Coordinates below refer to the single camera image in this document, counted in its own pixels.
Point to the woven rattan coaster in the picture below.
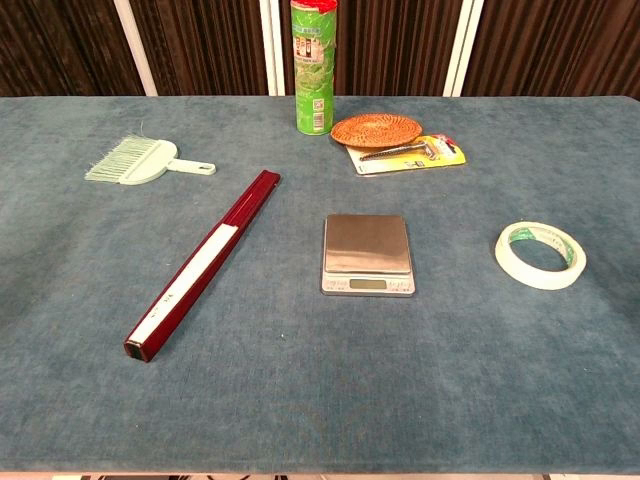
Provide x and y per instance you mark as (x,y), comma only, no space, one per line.
(376,130)

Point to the white tape roll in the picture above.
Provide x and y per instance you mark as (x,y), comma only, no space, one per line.
(525,275)

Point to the blue table cloth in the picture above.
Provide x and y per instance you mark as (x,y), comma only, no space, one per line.
(300,375)

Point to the silver digital kitchen scale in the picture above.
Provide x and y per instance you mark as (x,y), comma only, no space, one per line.
(366,245)

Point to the silver safety razor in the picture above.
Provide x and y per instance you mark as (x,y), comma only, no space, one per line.
(400,149)

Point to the white vertical frame post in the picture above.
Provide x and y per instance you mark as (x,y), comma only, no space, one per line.
(462,47)
(272,47)
(137,47)

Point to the yellow razor blister package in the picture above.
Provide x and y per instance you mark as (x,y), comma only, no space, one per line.
(450,157)

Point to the green cylindrical snack can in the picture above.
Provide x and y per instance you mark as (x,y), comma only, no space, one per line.
(314,75)

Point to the long dark red box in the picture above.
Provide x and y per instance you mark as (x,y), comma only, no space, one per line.
(200,267)

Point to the mint green hand brush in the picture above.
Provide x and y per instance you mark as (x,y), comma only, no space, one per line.
(145,161)

